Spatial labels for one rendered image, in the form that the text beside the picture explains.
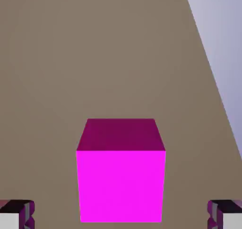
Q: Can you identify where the small magenta cube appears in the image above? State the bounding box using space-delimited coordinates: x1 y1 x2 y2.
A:
76 118 166 223

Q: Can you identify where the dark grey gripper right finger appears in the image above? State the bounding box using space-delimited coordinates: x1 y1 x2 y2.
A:
207 199 242 229

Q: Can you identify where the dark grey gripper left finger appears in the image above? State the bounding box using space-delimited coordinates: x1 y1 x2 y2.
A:
0 199 36 229

